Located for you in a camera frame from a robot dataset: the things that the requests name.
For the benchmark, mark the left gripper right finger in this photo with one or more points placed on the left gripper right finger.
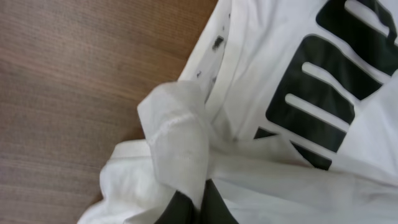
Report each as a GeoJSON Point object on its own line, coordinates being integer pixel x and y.
{"type": "Point", "coordinates": [213, 209]}

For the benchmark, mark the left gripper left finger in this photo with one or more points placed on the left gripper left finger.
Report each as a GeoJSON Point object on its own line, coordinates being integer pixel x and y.
{"type": "Point", "coordinates": [180, 210]}

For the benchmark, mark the white t-shirt with black print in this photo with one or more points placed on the white t-shirt with black print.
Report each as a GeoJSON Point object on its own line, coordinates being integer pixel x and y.
{"type": "Point", "coordinates": [289, 107]}

